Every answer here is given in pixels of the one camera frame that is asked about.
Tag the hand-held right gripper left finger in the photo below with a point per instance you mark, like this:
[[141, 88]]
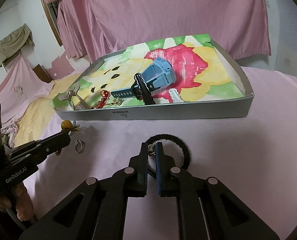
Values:
[[144, 167]]

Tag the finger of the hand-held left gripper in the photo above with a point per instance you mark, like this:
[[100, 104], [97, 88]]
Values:
[[43, 152], [48, 140]]

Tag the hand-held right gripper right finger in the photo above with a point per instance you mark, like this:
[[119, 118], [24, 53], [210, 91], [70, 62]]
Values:
[[159, 170]]

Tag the silver metal clip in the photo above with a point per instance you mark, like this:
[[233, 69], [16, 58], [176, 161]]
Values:
[[72, 94]]

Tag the grey shallow tray box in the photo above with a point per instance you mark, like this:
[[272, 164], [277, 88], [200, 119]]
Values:
[[188, 110]]

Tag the small bead ornament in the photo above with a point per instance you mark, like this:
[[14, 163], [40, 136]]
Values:
[[117, 101]]

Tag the white hair clip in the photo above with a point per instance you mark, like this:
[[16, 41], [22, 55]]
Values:
[[174, 95]]

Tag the black hair clip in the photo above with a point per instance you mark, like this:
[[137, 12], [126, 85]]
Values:
[[144, 90]]

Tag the blue wrist watch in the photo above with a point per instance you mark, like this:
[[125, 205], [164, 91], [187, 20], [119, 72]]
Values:
[[161, 72]]

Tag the person's left hand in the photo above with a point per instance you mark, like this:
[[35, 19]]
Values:
[[22, 202]]

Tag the yellow blanket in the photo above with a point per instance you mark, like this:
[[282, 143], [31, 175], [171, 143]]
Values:
[[38, 112]]

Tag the crumpled pink cloth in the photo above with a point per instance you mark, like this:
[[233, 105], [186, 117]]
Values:
[[9, 132]]

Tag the pink embroidered sheet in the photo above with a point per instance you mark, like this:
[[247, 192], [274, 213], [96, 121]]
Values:
[[18, 85]]

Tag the brown wooden board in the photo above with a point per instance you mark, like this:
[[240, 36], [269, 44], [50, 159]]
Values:
[[43, 73]]

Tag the pink tablecloth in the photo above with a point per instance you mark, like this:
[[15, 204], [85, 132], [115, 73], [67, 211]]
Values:
[[238, 155]]

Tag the olive green cloth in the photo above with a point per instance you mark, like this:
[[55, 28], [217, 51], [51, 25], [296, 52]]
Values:
[[13, 42]]

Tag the tied pink curtain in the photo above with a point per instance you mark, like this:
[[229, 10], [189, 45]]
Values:
[[68, 30]]

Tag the colourful painted paper lining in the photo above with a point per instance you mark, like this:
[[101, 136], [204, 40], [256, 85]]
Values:
[[213, 62]]

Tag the large pink curtain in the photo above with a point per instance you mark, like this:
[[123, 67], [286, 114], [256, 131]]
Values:
[[163, 17]]

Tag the wooden window frame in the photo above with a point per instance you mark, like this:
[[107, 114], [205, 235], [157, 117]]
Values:
[[52, 22]]

